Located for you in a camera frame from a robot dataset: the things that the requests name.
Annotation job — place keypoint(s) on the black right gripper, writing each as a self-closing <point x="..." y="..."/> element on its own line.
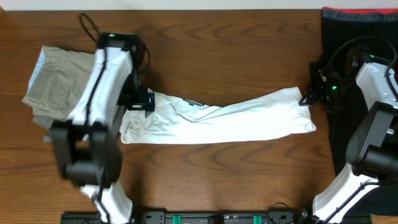
<point x="320" y="88"/>

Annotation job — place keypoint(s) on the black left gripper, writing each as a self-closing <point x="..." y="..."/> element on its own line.
<point x="145" y="102"/>

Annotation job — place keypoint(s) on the white t-shirt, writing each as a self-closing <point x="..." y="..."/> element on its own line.
<point x="181" y="121"/>

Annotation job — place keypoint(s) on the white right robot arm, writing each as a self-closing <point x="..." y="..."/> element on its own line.
<point x="371" y="154"/>

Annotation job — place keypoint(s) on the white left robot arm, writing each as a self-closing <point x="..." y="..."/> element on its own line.
<point x="85" y="145"/>

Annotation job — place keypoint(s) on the folded khaki shorts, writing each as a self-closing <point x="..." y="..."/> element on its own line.
<point x="58" y="81"/>

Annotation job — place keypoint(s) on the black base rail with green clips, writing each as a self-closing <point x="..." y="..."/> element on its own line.
<point x="282" y="215"/>

